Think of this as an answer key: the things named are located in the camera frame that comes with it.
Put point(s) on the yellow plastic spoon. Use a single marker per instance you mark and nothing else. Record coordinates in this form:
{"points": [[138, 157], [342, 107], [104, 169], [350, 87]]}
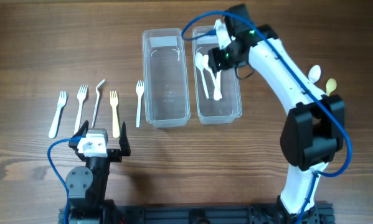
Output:
{"points": [[331, 85]]}

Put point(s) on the yellow plastic fork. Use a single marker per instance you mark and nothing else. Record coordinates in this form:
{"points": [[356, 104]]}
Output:
{"points": [[115, 122]]}

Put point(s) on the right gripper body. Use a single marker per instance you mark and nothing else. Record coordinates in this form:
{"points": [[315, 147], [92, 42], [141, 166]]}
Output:
{"points": [[225, 57]]}

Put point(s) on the white spoon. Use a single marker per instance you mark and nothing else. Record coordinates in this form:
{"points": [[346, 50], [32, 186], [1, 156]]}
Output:
{"points": [[200, 67], [217, 93], [314, 74]]}

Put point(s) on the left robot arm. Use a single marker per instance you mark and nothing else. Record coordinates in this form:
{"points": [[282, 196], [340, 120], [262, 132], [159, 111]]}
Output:
{"points": [[86, 184]]}

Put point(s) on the right clear plastic container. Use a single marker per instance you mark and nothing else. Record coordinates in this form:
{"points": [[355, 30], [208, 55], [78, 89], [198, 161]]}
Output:
{"points": [[229, 107]]}

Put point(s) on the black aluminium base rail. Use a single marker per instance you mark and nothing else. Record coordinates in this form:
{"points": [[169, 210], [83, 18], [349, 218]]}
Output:
{"points": [[252, 214]]}

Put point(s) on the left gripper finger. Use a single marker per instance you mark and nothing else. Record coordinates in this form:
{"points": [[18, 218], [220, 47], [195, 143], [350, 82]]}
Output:
{"points": [[123, 141], [74, 140]]}

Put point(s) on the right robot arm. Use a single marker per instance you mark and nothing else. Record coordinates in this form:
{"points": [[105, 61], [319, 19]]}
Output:
{"points": [[313, 140]]}

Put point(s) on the left clear plastic container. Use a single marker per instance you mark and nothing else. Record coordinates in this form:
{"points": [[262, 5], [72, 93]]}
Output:
{"points": [[166, 88]]}

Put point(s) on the clear plastic container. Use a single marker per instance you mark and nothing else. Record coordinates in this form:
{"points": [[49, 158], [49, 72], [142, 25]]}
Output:
{"points": [[229, 107], [166, 88]]}

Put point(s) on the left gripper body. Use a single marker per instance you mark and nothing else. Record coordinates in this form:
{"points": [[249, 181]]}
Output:
{"points": [[114, 155]]}

